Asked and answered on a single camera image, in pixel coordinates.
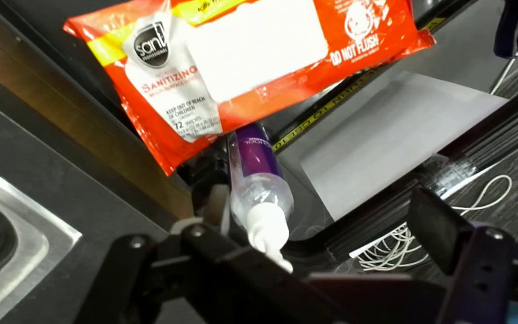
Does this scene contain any purple pump bottle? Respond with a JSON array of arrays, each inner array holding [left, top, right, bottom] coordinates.
[[226, 122, 296, 275]]

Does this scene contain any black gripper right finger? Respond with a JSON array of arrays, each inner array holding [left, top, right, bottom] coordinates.
[[406, 185, 515, 324]]

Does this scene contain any white paper sheet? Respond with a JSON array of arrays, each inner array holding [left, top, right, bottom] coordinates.
[[298, 70, 508, 223]]

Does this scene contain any stainless steel sink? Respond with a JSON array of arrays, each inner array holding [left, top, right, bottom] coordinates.
[[0, 158, 84, 324]]

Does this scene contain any white cable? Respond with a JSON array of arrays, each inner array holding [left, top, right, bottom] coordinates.
[[346, 173, 515, 273]]

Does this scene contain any black kitchen counter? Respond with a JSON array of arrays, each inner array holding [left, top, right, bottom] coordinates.
[[0, 0, 193, 324]]

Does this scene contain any orange sanitizing wipes pack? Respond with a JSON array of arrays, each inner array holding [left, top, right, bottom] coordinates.
[[60, 0, 438, 178]]

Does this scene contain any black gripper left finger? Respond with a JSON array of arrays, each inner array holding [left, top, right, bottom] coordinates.
[[75, 183, 283, 324]]

